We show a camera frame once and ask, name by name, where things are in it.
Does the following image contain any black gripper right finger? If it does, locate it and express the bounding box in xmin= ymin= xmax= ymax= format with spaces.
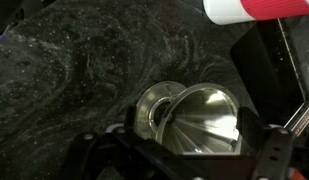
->
xmin=236 ymin=107 xmax=294 ymax=180

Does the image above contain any black scale with label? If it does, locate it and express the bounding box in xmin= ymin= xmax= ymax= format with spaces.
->
xmin=230 ymin=19 xmax=309 ymax=136

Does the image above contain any silver metal funnel dripper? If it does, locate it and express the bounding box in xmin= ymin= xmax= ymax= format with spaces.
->
xmin=133 ymin=81 xmax=242 ymax=155

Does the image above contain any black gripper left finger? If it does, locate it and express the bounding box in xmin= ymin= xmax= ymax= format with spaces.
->
xmin=65 ymin=105 xmax=182 ymax=180

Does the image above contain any white cup with red band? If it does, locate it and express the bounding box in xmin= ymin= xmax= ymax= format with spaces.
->
xmin=202 ymin=0 xmax=309 ymax=25

